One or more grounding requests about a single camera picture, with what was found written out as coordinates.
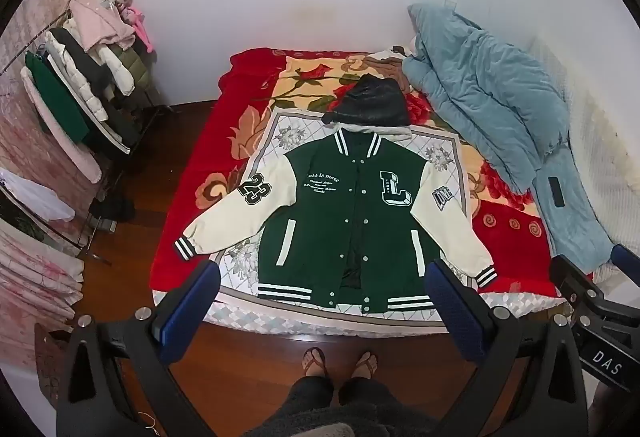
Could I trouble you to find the bright pink garment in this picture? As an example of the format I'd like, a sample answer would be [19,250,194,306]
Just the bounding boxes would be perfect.
[122,6,154,53]

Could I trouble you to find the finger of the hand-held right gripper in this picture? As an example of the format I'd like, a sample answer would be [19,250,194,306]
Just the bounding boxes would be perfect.
[611,243,640,275]
[549,254,608,318]

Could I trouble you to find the black metal clothes rack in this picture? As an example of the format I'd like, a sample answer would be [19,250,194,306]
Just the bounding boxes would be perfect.
[0,14,176,268]

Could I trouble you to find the blue quilt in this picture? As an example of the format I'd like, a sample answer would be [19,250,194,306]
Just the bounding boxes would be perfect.
[402,2,617,279]

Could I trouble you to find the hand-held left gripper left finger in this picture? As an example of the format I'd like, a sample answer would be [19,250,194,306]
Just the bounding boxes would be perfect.
[56,261,222,437]

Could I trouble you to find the pink floral curtain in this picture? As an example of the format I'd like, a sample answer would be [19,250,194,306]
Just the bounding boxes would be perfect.
[0,0,101,358]

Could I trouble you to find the person's dark trousers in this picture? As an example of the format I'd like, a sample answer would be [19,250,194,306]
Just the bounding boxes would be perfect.
[244,374,397,437]

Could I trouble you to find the brown garment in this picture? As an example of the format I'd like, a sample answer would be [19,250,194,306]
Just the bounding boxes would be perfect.
[362,48,416,93]

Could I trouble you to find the white grey patterned sheet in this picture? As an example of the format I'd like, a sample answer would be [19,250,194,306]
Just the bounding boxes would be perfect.
[152,110,571,334]

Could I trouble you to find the white puffer jacket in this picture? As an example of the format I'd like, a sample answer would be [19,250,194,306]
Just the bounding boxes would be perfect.
[44,31,110,122]

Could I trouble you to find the pink fleece garment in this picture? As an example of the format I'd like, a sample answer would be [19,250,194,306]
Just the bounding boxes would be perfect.
[20,67,103,183]

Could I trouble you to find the person's right foot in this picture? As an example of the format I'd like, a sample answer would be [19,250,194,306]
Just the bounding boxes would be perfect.
[350,349,379,388]

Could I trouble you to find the brown bag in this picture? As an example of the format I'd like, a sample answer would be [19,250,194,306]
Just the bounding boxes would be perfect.
[34,323,76,410]

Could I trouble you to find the green and cream varsity jacket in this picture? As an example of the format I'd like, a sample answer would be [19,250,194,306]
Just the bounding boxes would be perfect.
[174,130,499,315]

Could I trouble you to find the pale pink garment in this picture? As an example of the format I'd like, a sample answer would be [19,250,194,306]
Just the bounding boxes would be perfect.
[67,0,137,54]

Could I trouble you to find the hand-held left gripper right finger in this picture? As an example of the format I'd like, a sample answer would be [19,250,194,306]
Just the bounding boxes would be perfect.
[424,258,590,437]

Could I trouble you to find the olive puffer vest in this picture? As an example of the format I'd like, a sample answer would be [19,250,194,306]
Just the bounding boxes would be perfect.
[119,44,152,92]

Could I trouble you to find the white shirt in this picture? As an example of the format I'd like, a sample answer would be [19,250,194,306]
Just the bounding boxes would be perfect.
[0,167,76,224]

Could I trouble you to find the black cloth on floor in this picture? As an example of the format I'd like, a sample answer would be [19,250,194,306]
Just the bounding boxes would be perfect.
[89,196,136,224]

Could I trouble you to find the black phone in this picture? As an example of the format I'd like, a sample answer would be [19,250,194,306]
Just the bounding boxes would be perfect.
[547,176,567,207]

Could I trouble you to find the red floral blanket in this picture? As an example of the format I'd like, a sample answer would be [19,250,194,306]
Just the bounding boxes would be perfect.
[150,47,596,313]

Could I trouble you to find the green garment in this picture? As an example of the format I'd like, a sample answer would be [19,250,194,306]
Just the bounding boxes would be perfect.
[24,52,91,145]

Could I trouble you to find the person's left foot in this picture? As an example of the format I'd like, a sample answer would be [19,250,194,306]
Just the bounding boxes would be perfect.
[300,347,328,388]

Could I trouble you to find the person's foot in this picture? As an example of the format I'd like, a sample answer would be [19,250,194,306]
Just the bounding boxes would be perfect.
[350,349,379,388]
[300,347,328,388]

